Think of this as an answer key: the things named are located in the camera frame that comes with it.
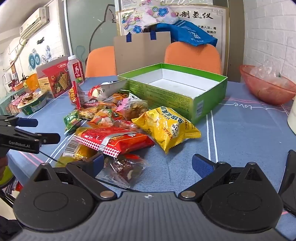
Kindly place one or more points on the yellow chip packet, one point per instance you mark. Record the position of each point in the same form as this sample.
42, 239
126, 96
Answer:
161, 127

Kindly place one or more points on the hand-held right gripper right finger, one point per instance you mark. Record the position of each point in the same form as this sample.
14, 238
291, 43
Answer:
201, 165

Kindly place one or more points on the black flat device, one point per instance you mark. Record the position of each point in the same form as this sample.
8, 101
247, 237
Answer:
289, 183

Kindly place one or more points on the floral cloth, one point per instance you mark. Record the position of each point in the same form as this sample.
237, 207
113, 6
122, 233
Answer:
148, 16

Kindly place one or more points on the red label juice bottle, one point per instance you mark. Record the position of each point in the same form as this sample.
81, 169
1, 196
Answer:
76, 71

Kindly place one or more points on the dark red label snack packet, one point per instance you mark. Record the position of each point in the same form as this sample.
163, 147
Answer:
90, 103

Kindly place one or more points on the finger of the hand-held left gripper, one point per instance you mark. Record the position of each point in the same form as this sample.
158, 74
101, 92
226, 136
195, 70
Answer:
46, 138
27, 122

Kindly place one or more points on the red puffed snack packet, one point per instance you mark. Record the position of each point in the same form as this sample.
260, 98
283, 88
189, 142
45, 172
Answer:
95, 91

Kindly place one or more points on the blue plate wall decoration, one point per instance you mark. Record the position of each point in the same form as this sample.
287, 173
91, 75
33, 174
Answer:
34, 59

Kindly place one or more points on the white air conditioner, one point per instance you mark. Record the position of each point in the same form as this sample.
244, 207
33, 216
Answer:
34, 22

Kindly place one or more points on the blue striped tablecloth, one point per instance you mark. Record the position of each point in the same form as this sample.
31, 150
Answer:
242, 139

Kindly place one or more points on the yellow clear packet with barcode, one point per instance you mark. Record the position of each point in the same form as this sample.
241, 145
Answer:
74, 151

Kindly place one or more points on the brown cardboard sheet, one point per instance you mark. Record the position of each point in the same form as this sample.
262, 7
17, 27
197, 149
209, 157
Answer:
138, 53

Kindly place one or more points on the clear nut packet pink edge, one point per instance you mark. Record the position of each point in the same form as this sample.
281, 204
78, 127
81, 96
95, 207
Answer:
136, 107

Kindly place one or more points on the large red snack packet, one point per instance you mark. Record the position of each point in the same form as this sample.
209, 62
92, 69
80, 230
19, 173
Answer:
120, 141

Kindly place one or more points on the slim red yellow snack packet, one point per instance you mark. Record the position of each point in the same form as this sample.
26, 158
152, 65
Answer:
74, 95

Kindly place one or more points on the instant noodle bowl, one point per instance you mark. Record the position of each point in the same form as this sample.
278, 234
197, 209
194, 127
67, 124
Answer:
34, 105

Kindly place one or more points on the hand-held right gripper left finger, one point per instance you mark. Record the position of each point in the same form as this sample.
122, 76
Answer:
97, 163

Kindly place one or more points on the small green snack packet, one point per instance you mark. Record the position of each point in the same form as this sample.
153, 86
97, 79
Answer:
71, 120

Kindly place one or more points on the orange chair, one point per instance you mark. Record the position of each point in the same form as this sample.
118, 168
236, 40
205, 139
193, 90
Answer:
100, 61
192, 54

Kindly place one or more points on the silver snack packet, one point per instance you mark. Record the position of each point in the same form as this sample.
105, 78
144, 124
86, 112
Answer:
113, 87

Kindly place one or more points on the red plastic bowl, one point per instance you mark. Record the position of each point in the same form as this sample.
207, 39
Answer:
266, 92

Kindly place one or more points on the clear packet of red dates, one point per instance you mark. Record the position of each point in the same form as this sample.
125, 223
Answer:
124, 170

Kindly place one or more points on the green cardboard box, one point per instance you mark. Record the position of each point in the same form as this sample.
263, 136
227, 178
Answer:
161, 97

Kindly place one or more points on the white kettle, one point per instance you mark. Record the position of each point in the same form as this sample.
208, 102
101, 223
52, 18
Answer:
291, 122

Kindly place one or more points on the clear plastic bag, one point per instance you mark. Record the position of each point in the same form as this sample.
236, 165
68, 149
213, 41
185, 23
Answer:
266, 69

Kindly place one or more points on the blue fabric bag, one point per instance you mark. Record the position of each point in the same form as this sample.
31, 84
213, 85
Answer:
192, 34

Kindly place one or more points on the orange white snack packet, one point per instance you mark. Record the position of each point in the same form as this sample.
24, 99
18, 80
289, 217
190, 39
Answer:
101, 117

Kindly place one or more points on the white wall poster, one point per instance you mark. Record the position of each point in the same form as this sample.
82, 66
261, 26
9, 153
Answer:
208, 16

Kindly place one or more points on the orange snack packet dark contents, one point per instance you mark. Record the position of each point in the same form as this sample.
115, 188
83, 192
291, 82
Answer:
120, 95

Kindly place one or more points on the large red cracker box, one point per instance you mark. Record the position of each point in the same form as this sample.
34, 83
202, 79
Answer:
57, 78

